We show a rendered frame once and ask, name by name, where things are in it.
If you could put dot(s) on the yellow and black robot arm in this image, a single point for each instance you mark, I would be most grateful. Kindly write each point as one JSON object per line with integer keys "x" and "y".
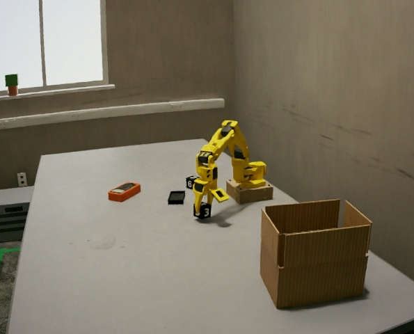
{"x": 242, "y": 171}

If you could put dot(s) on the orange digital multimeter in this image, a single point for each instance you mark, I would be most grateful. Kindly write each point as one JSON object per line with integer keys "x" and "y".
{"x": 124, "y": 191}

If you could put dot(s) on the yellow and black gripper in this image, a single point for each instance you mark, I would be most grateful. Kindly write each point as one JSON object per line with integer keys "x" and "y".
{"x": 202, "y": 188}

